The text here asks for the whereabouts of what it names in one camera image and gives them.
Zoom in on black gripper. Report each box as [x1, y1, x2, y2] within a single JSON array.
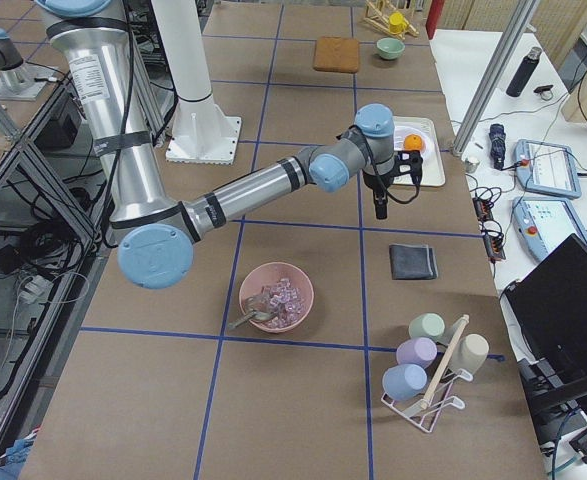
[[363, 171, 391, 220]]

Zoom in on orange mandarin fruit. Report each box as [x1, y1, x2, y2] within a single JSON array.
[[403, 134, 424, 152]]

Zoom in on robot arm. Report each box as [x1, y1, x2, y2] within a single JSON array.
[[39, 1, 398, 289], [0, 28, 44, 101]]

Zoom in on cream bear print tray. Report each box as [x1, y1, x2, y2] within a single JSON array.
[[393, 116, 445, 187]]

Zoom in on brown wooden tray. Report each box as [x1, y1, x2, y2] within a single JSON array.
[[313, 36, 360, 74]]

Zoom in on folded grey cloth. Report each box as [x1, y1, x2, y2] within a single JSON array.
[[389, 244, 438, 280]]

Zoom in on black power strip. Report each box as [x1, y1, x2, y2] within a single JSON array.
[[473, 198, 506, 263]]

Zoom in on pink bowl with ice cubes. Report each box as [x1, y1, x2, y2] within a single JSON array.
[[238, 261, 315, 333]]

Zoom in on folded black umbrella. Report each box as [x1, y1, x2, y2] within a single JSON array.
[[489, 123, 506, 170]]

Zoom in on sage green cup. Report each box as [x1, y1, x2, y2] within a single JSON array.
[[408, 312, 445, 342]]

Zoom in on mint green bowl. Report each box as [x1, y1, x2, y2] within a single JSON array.
[[376, 37, 406, 61]]

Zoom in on lilac purple cup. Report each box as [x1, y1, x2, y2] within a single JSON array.
[[396, 337, 438, 369]]

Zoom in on lower teach pendant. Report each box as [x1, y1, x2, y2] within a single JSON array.
[[512, 196, 587, 262]]

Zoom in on teach pendant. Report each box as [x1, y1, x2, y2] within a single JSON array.
[[512, 196, 587, 262], [514, 139, 582, 199]]

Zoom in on upper teach pendant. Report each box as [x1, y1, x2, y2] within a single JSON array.
[[514, 139, 582, 199]]

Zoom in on metal tongs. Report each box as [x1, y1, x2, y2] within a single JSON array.
[[227, 293, 277, 329]]

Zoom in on yellow mug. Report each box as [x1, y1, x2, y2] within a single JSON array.
[[388, 12, 410, 35]]

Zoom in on wooden dish rack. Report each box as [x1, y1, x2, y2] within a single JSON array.
[[363, 0, 419, 40]]

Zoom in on beige cup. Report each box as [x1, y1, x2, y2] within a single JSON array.
[[449, 333, 489, 375]]

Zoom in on black water bottle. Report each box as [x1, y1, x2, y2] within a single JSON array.
[[506, 47, 542, 98]]

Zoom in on light blue cup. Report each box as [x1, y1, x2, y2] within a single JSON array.
[[382, 364, 428, 401]]

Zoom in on black laptop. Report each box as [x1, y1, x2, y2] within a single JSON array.
[[506, 234, 587, 375]]

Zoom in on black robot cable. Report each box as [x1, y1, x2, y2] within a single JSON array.
[[362, 129, 424, 205]]

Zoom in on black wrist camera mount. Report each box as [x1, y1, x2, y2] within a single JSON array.
[[391, 150, 423, 187]]

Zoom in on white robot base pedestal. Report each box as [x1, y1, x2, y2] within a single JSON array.
[[152, 0, 242, 165]]

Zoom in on white wire cup rack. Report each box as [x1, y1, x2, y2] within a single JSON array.
[[381, 314, 474, 433]]

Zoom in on aluminium frame post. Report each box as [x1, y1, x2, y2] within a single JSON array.
[[451, 0, 540, 158]]

